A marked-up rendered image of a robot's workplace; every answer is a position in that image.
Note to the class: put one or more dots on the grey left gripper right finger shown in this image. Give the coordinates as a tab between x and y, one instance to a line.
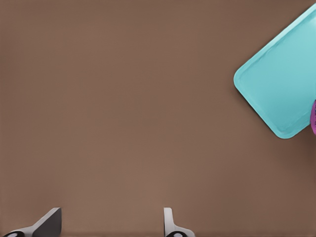
168	221

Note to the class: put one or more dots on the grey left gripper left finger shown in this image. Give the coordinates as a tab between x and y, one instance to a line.
47	223

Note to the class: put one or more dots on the turquoise tray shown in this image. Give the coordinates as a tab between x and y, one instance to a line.
279	81

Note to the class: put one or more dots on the purple plate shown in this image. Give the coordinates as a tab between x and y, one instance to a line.
314	116

